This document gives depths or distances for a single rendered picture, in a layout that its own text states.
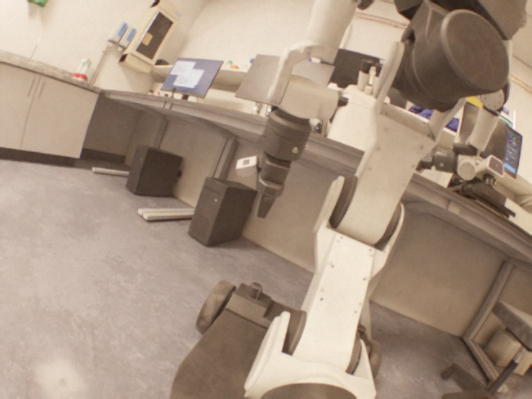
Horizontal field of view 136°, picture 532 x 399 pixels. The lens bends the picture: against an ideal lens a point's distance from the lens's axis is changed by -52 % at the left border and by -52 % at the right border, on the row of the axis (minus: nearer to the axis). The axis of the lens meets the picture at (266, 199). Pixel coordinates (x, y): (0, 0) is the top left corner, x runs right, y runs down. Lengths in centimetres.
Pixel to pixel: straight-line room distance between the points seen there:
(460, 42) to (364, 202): 37
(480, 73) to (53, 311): 101
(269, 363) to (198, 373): 19
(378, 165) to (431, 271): 137
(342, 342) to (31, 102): 223
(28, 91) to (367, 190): 216
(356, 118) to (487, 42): 64
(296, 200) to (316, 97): 131
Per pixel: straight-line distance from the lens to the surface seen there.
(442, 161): 84
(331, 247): 51
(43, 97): 212
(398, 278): 172
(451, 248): 180
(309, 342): 41
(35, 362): 69
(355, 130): 87
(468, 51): 33
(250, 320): 66
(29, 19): 278
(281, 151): 42
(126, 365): 68
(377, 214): 52
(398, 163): 50
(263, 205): 47
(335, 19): 41
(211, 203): 135
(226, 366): 52
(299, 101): 40
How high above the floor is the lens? 57
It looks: 7 degrees down
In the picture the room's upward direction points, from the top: 22 degrees clockwise
